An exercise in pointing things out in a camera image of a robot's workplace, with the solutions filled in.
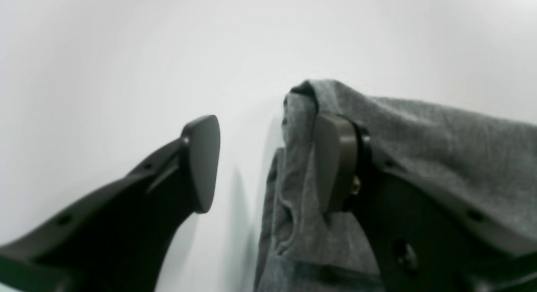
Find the grey heather T-shirt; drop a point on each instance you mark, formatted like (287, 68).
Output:
(487, 161)

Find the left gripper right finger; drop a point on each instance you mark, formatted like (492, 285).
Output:
(424, 239)

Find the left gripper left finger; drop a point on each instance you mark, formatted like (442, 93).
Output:
(116, 238)

